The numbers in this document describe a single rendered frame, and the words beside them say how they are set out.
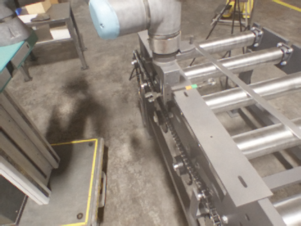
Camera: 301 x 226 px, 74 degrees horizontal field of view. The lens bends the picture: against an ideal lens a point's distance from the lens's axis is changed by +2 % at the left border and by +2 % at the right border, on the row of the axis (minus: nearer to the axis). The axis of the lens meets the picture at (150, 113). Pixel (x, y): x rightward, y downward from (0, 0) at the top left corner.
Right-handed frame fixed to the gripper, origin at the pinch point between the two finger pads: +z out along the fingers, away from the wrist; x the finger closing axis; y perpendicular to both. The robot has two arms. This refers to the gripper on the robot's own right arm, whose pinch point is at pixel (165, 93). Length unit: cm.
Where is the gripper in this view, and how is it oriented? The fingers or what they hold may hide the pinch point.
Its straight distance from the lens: 71.0
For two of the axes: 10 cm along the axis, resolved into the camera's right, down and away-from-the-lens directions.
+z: 0.8, 7.0, 7.1
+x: 2.7, 6.7, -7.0
